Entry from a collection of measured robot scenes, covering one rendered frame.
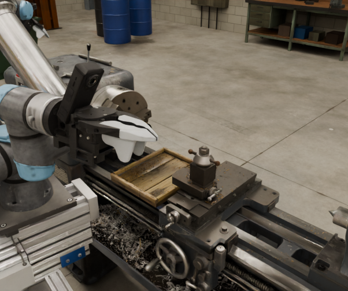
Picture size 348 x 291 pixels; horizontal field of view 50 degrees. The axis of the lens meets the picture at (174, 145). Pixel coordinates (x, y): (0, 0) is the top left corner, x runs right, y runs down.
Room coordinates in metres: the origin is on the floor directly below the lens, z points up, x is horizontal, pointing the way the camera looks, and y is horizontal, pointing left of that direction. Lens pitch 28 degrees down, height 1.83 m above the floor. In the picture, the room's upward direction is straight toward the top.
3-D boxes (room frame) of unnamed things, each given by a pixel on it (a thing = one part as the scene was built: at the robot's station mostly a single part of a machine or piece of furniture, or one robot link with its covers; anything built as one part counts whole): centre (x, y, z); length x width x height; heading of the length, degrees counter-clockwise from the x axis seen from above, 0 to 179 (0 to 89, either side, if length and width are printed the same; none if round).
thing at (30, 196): (0.92, 0.45, 1.21); 0.15 x 0.15 x 0.10
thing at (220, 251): (0.98, -0.16, 0.84); 0.04 x 0.04 x 0.10; 47
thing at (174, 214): (1.06, 0.01, 0.95); 0.07 x 0.04 x 0.04; 137
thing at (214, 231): (1.22, -0.20, 0.90); 0.47 x 0.30 x 0.06; 137
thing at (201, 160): (1.20, -0.11, 1.13); 0.08 x 0.08 x 0.03
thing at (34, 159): (0.68, 0.28, 1.46); 0.11 x 0.08 x 0.11; 148
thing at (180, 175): (1.22, -0.09, 0.99); 0.20 x 0.10 x 0.05; 47
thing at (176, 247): (1.07, -0.04, 0.75); 0.27 x 0.10 x 0.23; 47
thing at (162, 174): (1.47, 0.06, 0.89); 0.36 x 0.30 x 0.04; 137
